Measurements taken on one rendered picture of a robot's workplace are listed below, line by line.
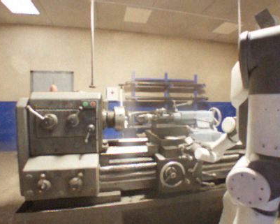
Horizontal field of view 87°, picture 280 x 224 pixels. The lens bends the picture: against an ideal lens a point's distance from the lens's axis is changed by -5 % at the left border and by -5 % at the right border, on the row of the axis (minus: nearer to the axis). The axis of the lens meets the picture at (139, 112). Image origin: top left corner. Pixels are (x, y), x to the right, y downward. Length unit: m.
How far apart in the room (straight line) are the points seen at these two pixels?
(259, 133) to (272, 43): 0.17
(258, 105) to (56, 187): 1.28
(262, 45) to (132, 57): 4.54
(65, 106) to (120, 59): 3.60
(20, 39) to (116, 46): 2.53
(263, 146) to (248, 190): 0.09
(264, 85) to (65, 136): 1.25
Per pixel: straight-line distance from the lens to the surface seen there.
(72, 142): 1.35
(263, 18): 0.62
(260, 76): 0.38
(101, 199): 1.51
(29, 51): 5.18
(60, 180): 1.32
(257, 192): 0.39
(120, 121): 1.44
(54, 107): 1.35
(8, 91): 5.23
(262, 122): 0.37
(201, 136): 1.73
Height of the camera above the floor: 1.23
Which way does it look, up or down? 3 degrees down
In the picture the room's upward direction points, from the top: straight up
